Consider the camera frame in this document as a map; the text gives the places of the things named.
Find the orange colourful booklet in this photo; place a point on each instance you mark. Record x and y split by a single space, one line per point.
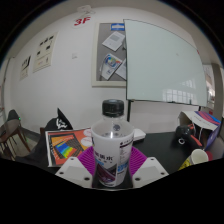
66 146

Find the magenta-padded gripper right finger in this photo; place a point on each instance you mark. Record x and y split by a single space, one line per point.
150 170

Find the black and red power drill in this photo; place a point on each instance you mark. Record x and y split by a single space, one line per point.
186 133

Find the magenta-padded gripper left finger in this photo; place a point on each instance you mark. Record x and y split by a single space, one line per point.
71 170

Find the clear black-capped water bottle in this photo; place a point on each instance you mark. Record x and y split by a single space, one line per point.
111 146

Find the grey notice board with papers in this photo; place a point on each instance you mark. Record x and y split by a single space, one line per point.
105 50

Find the dark brown chair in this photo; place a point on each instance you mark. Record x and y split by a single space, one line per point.
11 128

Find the flat white device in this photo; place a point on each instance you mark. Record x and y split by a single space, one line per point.
139 134

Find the white ceiling fixture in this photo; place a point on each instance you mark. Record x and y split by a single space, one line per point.
86 9

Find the large whiteboard on stand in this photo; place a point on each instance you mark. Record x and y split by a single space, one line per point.
163 63

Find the large white wall poster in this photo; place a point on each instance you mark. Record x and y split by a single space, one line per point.
45 51

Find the black bag with white print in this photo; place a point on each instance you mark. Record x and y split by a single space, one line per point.
60 123

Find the white wall switch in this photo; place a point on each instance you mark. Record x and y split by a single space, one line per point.
74 55

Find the flat round red coaster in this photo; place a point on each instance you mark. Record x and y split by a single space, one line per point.
210 155

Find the small white wall poster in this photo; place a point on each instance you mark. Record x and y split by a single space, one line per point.
25 66

